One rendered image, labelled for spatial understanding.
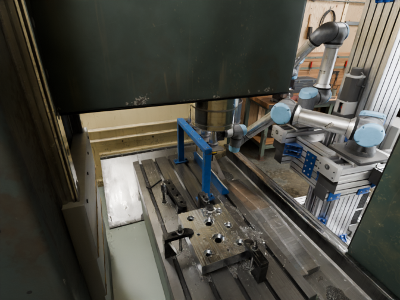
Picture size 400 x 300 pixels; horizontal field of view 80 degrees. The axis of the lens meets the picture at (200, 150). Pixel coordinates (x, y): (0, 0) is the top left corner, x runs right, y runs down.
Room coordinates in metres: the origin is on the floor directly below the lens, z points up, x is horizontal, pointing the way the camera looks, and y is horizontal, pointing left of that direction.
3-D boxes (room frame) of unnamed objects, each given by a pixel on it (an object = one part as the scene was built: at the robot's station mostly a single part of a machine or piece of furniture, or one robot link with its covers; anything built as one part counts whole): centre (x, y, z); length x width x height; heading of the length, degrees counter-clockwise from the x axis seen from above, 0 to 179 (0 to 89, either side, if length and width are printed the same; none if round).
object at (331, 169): (1.19, -0.90, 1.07); 0.40 x 0.13 x 0.09; 108
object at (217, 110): (0.79, -0.05, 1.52); 0.16 x 0.16 x 0.12
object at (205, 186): (1.06, -0.04, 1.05); 0.10 x 0.05 x 0.30; 113
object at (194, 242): (0.74, -0.07, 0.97); 0.29 x 0.23 x 0.05; 23
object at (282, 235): (1.13, -0.34, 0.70); 0.90 x 0.30 x 0.16; 23
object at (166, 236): (0.70, 0.08, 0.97); 0.13 x 0.03 x 0.15; 113
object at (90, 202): (0.61, 0.36, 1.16); 0.48 x 0.05 x 0.51; 23
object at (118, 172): (1.39, 0.20, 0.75); 0.89 x 0.70 x 0.26; 113
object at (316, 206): (1.45, -0.90, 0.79); 0.13 x 0.09 x 0.86; 18
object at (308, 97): (1.67, -0.76, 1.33); 0.13 x 0.12 x 0.14; 122
